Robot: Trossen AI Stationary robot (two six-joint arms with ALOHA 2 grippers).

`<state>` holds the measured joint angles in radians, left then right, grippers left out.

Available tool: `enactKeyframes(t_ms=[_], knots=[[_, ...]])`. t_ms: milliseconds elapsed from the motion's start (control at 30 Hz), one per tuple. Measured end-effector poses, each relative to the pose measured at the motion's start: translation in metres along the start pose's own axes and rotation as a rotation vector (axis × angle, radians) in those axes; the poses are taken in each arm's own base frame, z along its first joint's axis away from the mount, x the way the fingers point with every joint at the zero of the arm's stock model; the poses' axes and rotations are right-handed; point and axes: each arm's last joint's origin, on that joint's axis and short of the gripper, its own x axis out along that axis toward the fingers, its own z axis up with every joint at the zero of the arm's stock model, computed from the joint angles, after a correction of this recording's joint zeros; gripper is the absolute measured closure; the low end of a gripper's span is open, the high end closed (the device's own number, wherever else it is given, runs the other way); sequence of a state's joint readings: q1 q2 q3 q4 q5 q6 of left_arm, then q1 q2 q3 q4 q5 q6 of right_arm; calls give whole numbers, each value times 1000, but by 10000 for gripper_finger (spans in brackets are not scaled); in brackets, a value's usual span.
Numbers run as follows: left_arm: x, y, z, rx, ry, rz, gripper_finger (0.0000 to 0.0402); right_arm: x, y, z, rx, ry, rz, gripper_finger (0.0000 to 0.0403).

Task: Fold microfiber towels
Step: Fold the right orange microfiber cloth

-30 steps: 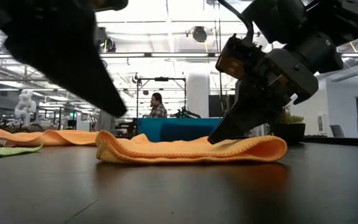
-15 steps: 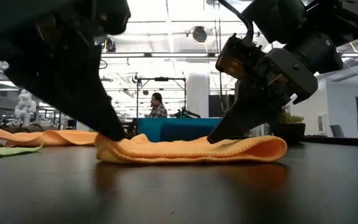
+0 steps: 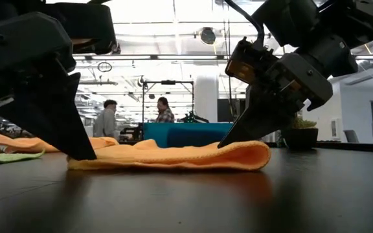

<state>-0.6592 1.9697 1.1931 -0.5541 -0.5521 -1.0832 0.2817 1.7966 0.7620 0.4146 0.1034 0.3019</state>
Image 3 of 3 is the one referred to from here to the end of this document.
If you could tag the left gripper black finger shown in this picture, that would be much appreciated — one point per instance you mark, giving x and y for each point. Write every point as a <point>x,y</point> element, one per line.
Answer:
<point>57,116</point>

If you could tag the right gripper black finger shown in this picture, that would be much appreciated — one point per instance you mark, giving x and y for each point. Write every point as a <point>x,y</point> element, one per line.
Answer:
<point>264,119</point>

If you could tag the orange microfiber towel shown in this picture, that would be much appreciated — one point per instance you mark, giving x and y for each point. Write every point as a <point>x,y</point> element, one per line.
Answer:
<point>28,144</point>
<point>173,158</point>

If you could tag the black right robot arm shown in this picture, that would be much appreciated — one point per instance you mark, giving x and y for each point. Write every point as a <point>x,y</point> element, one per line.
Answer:
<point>319,22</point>

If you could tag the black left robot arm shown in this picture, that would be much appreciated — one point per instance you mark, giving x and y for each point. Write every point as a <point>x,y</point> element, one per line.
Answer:
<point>86,26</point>

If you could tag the lime green microfiber towel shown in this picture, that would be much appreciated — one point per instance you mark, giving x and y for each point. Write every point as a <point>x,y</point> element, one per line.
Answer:
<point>5,158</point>

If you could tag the black monitor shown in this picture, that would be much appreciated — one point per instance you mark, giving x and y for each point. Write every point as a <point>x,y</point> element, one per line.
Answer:
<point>235,110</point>

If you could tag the black plant pot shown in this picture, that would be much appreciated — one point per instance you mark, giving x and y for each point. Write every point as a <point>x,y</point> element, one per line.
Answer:
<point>300,138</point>

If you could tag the person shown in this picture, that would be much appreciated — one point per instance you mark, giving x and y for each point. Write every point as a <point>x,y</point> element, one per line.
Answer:
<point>106,121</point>
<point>165,113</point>

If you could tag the green device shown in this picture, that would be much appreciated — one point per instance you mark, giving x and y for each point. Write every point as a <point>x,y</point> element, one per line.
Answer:
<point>191,117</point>

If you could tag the grey chair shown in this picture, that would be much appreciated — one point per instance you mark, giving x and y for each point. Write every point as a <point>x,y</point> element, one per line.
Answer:
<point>351,136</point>

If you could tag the blue plastic bin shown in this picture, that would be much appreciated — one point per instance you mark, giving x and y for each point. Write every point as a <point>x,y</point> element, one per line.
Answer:
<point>186,134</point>

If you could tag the long ceiling light bar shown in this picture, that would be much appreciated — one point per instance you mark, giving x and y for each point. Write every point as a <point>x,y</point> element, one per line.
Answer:
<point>141,57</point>

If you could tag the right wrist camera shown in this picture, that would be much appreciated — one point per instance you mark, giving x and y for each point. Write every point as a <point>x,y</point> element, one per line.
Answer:
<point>244,64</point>

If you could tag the black aluminium table frame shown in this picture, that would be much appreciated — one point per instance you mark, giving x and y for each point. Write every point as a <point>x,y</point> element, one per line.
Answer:
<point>351,147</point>

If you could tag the black rig frame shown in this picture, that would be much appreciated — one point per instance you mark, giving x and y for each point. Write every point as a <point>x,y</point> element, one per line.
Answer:
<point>168,82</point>

